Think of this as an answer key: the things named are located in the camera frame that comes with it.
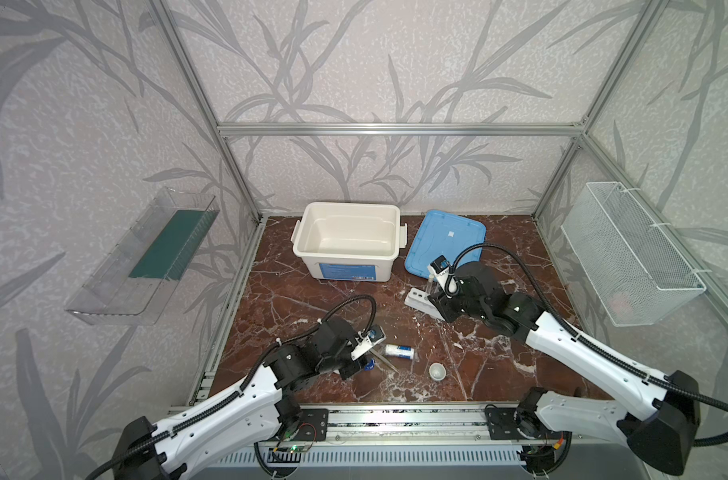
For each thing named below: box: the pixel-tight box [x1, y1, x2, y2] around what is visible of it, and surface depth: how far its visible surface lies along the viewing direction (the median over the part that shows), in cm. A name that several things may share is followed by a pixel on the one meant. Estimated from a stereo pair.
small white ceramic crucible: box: [429, 362, 447, 381], surface depth 82 cm
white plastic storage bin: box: [291, 202, 408, 282], surface depth 101 cm
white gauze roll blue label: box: [385, 344, 415, 360], surface depth 86 cm
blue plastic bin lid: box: [405, 210, 487, 279], surface depth 117 cm
